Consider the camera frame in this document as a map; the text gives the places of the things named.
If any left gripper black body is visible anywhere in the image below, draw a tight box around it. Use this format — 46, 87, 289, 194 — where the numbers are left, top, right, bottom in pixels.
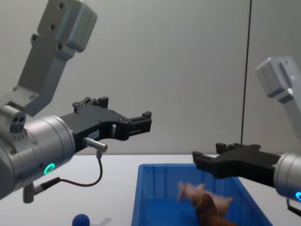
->
60, 107, 130, 154

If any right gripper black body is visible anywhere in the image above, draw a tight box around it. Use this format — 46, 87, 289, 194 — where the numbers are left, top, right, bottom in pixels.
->
212, 144, 282, 188

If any brown and pink soft toy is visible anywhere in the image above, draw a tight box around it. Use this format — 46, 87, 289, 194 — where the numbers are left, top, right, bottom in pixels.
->
177, 181, 238, 226

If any blue plastic bin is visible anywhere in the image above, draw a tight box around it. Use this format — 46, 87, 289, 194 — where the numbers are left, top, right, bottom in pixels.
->
131, 164, 275, 226

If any small blue ball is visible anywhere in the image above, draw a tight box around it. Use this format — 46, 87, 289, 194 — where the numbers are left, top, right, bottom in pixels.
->
72, 213, 91, 226

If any left wrist thin dark cable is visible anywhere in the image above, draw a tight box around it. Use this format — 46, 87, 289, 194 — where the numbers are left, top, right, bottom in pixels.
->
23, 137, 109, 203

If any wrist thin dark cable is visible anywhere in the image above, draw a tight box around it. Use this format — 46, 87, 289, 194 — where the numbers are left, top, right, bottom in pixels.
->
23, 137, 109, 203
286, 198, 301, 216

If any right wrist thin dark cable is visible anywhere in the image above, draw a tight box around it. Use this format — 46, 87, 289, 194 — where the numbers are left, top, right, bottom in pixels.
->
286, 198, 301, 216

